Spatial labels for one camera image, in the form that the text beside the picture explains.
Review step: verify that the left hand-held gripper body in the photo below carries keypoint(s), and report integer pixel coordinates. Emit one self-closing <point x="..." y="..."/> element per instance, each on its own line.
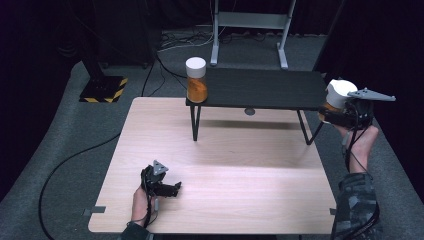
<point x="154" y="178"/>

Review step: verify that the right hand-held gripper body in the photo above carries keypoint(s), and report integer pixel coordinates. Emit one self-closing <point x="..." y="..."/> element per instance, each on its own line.
<point x="361" y="106"/>

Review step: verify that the orange spice jar white spout lid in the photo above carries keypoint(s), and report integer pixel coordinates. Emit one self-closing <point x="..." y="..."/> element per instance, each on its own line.
<point x="338" y="91"/>

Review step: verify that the black shelf riser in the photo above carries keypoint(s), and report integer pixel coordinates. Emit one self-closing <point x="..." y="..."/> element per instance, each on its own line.
<point x="263" y="88"/>

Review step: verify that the orange spice jar grey lid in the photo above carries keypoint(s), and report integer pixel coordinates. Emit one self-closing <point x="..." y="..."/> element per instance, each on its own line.
<point x="196" y="81"/>

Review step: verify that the person's left hand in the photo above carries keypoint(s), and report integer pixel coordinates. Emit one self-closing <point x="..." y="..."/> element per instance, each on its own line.
<point x="140" y="206"/>

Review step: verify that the person's right hand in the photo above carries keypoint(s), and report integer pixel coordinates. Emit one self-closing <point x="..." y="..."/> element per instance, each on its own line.
<point x="361" y="146"/>

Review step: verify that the grey tape piece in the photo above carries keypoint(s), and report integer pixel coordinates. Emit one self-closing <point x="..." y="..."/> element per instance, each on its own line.
<point x="95" y="210"/>

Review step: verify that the grey round table grommet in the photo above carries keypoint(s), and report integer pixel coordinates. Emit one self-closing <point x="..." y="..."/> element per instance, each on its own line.
<point x="249" y="111"/>

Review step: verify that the black stand with striped base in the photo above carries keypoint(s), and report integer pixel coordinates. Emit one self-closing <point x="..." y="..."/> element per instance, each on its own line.
<point x="101" y="88"/>

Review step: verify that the grey metal stand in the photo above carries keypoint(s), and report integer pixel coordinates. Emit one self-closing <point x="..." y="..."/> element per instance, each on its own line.
<point x="250" y="20"/>

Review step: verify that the black cabinet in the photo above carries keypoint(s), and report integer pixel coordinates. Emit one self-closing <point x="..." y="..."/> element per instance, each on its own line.
<point x="126" y="33"/>

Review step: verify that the black slanted post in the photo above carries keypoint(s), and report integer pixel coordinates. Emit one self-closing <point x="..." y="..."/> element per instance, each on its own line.
<point x="328" y="50"/>

